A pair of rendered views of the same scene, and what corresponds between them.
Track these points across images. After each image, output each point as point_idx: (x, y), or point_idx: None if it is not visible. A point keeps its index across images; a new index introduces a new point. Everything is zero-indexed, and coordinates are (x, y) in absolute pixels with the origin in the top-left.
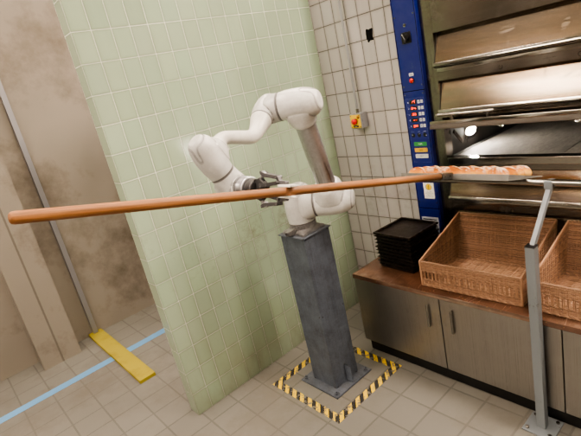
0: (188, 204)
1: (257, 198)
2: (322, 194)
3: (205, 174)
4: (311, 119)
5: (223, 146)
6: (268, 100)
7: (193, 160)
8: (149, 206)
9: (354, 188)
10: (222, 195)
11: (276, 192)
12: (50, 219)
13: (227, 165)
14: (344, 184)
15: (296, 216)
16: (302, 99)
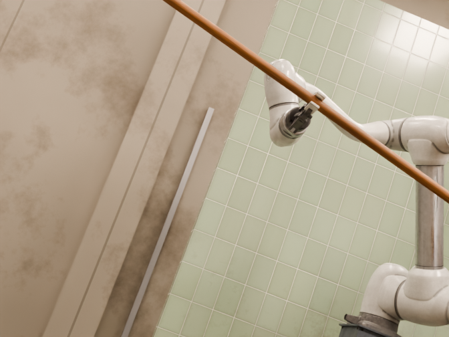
0: (209, 29)
1: (276, 77)
2: (413, 274)
3: (266, 95)
4: (433, 153)
5: (300, 81)
6: (398, 119)
7: (264, 78)
8: (178, 3)
9: (402, 166)
10: (244, 46)
11: (298, 87)
12: None
13: (290, 96)
14: (390, 151)
15: (371, 300)
16: (431, 122)
